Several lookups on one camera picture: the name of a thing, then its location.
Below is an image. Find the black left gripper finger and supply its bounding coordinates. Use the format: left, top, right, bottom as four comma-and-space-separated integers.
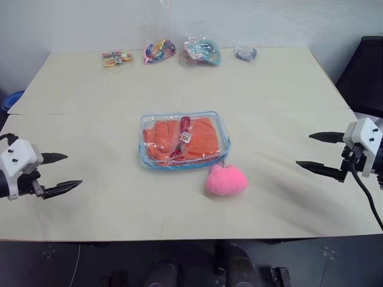
43, 179, 84, 200
41, 152, 69, 166

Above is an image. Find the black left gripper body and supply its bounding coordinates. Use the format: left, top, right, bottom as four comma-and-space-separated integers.
18, 170, 48, 200

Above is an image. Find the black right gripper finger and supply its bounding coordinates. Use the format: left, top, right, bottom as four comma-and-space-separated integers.
295, 160, 344, 181
308, 131, 346, 145

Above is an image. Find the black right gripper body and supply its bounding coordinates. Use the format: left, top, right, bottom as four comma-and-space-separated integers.
339, 143, 367, 184

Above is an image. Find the clear pouch with orange cloth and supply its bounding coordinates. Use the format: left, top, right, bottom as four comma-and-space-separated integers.
138, 110, 232, 172

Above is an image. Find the orange cloth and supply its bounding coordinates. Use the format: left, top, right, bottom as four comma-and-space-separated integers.
142, 117, 223, 167

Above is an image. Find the blue plastic basin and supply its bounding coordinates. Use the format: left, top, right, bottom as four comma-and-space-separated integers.
1, 90, 25, 113

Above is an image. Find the black chair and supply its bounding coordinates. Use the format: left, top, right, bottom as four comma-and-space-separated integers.
334, 35, 383, 118

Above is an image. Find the pink plush pompom charm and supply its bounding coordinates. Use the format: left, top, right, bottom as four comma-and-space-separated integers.
205, 163, 250, 197

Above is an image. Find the small dark block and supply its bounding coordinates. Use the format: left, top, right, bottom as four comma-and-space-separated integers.
268, 265, 290, 287

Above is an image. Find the small packet of dark blue bands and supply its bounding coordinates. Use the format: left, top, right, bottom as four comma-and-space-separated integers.
233, 46, 259, 63

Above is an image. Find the packet of multicoloured hair bands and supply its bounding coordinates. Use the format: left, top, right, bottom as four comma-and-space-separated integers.
142, 38, 177, 66

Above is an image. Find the large packet of pastel scrunchies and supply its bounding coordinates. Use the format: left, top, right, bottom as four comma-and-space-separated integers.
178, 35, 224, 69

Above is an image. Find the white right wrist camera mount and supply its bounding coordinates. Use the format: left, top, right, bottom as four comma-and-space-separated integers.
342, 117, 383, 178

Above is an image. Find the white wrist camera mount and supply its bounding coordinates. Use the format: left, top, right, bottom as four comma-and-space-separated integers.
0, 139, 44, 201
342, 117, 383, 178

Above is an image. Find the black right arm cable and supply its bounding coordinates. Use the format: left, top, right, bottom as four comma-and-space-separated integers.
350, 145, 383, 231

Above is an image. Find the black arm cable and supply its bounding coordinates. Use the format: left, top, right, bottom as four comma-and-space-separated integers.
350, 145, 383, 231
0, 133, 17, 146

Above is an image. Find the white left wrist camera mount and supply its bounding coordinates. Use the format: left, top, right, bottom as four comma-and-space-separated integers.
0, 139, 44, 201

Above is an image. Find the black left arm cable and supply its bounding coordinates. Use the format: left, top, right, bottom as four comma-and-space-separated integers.
0, 133, 17, 146

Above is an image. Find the packet of yellow pink hair ties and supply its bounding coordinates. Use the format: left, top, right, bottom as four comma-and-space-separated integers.
101, 50, 135, 69

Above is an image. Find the red strap with tag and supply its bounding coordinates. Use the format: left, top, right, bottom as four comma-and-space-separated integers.
169, 116, 193, 161

